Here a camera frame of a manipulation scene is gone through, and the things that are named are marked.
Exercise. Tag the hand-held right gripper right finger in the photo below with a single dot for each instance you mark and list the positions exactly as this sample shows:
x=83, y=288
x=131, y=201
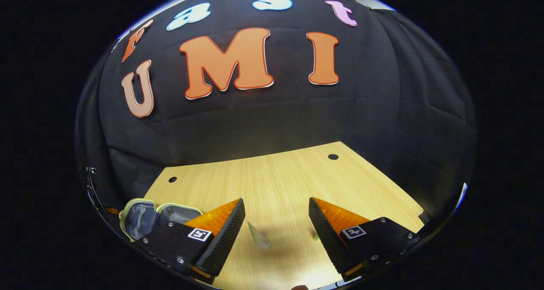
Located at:
x=325, y=234

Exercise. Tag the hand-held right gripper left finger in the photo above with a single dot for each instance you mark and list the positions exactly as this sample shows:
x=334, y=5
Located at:
x=227, y=234

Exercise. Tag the white tube green label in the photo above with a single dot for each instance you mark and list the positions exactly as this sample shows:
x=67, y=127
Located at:
x=258, y=237

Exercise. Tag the cream suitcase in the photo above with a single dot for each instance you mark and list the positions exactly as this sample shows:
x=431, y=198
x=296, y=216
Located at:
x=140, y=220

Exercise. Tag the black backdrop cloth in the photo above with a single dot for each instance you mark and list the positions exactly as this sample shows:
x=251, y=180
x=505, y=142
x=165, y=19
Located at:
x=340, y=111

